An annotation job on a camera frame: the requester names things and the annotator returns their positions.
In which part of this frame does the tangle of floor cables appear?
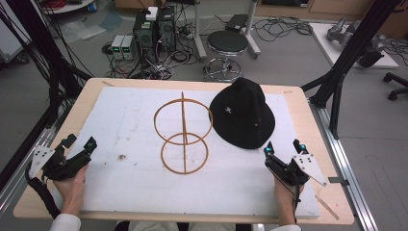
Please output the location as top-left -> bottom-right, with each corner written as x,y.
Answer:
101,40 -> 200,81

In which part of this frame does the black computer tower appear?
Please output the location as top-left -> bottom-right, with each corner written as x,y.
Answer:
132,11 -> 159,64
156,5 -> 178,54

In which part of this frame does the grey equipment case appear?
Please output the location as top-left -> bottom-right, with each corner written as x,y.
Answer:
0,9 -> 34,64

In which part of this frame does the white device on tower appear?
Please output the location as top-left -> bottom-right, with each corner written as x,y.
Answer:
145,6 -> 160,22

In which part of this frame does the person's left hand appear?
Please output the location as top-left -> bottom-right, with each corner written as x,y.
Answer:
52,163 -> 89,217

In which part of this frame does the thin wooden stick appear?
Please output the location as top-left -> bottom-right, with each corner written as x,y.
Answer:
314,193 -> 341,221

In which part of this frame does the person's right hand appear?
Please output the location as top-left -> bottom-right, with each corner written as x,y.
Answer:
273,175 -> 306,226

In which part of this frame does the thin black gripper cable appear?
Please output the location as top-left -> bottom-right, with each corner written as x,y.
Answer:
293,184 -> 305,224

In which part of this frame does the aluminium rail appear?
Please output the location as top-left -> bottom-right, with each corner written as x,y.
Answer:
308,98 -> 380,231
0,105 -> 72,219

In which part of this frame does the wooden ring hat stand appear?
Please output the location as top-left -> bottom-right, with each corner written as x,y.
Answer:
153,90 -> 215,175

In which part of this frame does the grey metal bracket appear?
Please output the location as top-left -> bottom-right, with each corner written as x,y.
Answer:
327,175 -> 350,188

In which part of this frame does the black office chair base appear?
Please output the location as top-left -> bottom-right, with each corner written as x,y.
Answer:
382,71 -> 408,102

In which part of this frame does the clear plastic sheet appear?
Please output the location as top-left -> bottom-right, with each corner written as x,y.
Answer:
58,12 -> 125,43

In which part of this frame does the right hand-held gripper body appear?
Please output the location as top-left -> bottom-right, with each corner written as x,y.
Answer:
264,153 -> 328,188

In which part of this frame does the white stand leg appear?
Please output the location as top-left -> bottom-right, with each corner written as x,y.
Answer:
242,0 -> 262,61
192,0 -> 208,61

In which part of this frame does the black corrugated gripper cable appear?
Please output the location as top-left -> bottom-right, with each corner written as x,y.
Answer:
24,161 -> 63,219

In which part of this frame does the white foam mat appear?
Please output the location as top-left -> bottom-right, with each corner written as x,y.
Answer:
58,86 -> 321,220

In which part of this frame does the white platform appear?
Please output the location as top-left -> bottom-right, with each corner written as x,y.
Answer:
309,21 -> 400,70

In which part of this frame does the black round stool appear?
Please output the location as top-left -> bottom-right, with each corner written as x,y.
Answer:
202,30 -> 250,83

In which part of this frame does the small white power box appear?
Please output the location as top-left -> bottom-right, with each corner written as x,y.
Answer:
111,35 -> 126,61
121,35 -> 138,62

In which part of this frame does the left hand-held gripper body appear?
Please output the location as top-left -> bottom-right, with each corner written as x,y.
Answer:
28,144 -> 93,182

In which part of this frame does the loose black cable bundle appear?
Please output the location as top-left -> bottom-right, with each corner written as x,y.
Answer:
252,14 -> 314,43

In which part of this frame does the black metal frame stand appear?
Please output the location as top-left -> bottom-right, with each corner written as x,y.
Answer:
300,0 -> 403,140
0,0 -> 94,127

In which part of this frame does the round white table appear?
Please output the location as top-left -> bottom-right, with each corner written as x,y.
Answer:
40,0 -> 98,15

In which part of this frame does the flat black box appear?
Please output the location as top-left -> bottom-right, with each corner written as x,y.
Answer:
224,13 -> 250,34

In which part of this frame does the black bucket hat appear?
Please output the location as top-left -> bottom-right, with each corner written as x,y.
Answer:
209,76 -> 276,150

